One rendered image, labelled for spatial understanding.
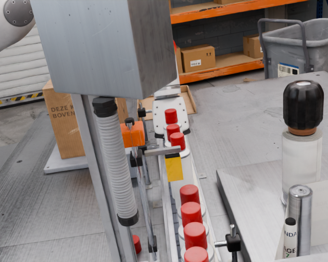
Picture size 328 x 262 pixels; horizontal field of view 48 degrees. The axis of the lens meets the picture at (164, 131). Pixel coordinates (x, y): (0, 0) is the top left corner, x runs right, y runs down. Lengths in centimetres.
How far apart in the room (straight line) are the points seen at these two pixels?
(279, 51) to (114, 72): 271
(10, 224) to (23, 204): 9
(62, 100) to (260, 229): 77
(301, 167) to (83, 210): 61
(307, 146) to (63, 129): 83
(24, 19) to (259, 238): 66
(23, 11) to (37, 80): 435
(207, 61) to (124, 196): 417
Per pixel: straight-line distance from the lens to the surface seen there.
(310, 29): 375
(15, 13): 77
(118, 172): 54
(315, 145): 85
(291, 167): 87
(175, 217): 92
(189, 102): 175
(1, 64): 512
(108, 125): 51
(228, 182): 103
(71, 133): 133
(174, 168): 69
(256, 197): 97
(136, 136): 62
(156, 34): 50
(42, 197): 123
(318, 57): 298
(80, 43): 51
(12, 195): 130
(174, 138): 83
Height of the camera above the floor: 144
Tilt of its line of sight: 24 degrees down
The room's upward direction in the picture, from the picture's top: 8 degrees counter-clockwise
